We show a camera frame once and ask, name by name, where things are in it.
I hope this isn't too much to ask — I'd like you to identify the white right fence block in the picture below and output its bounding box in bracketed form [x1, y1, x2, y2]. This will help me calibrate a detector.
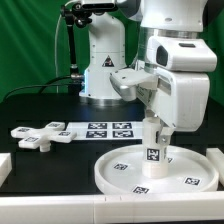
[206, 148, 224, 187]

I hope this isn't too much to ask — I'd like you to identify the white fence block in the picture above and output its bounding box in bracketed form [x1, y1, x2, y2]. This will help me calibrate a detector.
[206, 148, 224, 187]
[0, 153, 12, 187]

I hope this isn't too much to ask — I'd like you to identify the white marker tag sheet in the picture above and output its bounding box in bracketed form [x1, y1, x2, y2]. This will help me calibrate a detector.
[66, 121, 142, 140]

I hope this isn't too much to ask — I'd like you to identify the black cable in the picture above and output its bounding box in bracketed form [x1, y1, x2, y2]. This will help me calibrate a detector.
[1, 75, 83, 101]

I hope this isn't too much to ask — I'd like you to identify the white cross-shaped table base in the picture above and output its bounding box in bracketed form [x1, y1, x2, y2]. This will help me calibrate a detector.
[11, 122, 77, 152]

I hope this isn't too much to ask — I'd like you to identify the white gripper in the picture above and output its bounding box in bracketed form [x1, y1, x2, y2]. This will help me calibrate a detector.
[110, 67, 210, 146]

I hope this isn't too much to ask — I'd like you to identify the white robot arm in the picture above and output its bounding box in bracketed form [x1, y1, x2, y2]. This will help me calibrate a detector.
[81, 0, 217, 145]

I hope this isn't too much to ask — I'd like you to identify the white left fence block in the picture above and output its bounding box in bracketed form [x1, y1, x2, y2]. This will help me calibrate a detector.
[0, 153, 12, 187]

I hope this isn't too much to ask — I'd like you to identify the white front fence rail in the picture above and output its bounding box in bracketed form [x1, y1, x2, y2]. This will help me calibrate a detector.
[0, 191, 224, 224]

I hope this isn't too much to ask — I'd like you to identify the white round table top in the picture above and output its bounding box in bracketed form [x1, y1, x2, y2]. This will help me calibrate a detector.
[94, 144, 219, 194]

